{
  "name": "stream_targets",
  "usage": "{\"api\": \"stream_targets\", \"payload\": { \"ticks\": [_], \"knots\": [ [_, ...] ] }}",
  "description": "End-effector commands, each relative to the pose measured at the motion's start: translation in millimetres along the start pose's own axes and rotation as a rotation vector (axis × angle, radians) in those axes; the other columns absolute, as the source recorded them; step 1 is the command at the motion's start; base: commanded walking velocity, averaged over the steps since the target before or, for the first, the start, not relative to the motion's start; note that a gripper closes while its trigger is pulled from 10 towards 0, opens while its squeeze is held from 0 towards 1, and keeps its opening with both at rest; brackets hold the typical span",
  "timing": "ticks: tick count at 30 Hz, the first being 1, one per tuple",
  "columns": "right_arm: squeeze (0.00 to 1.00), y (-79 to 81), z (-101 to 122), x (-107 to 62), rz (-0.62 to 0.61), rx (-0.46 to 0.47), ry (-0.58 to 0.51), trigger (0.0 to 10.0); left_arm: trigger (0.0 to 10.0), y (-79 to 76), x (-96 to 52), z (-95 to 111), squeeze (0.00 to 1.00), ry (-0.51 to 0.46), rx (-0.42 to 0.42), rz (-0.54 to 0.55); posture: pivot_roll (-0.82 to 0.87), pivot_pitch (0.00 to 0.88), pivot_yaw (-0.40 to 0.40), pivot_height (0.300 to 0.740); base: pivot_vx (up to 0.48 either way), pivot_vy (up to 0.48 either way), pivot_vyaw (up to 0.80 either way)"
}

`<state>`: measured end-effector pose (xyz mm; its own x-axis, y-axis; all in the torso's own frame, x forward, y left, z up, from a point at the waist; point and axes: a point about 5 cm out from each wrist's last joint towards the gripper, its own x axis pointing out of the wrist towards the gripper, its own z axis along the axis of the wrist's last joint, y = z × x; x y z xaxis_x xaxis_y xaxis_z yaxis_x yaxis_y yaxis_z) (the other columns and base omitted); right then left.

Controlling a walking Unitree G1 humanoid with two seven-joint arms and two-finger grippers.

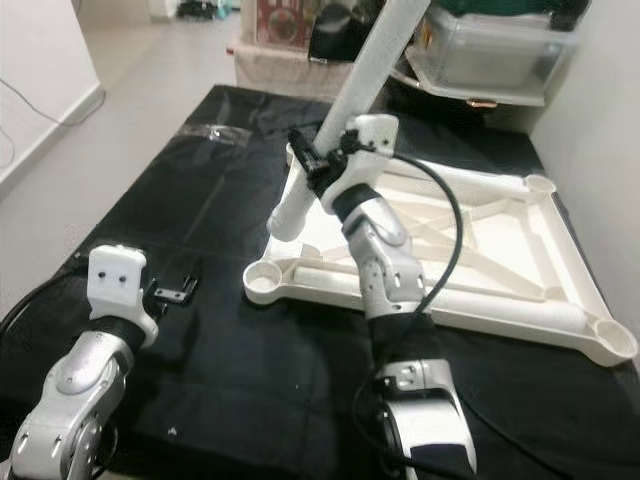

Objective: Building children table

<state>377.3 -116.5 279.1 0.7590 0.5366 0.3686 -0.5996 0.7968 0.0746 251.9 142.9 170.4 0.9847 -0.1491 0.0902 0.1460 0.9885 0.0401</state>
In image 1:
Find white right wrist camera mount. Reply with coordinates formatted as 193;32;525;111
320;113;401;216

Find clear tape strip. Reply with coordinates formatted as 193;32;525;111
180;122;252;144

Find green round pot lid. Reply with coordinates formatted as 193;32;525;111
435;0;591;17

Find beige patterned cloth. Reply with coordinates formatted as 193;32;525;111
230;40;371;102

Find black floor gadget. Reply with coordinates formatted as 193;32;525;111
175;0;232;22

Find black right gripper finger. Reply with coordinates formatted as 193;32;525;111
285;127;319;181

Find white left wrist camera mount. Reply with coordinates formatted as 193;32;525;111
87;243;159;347

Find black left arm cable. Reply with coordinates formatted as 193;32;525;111
0;262;93;336

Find clear plastic storage box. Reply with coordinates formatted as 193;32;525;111
405;10;582;107

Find black wall cable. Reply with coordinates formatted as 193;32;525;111
0;78;63;129

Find white plastic children table top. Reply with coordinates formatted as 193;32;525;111
242;150;640;368

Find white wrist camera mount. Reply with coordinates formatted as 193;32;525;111
320;113;401;216
87;243;159;347

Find black tablecloth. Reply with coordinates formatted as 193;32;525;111
0;85;640;480

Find black round pan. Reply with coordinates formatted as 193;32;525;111
380;60;443;113

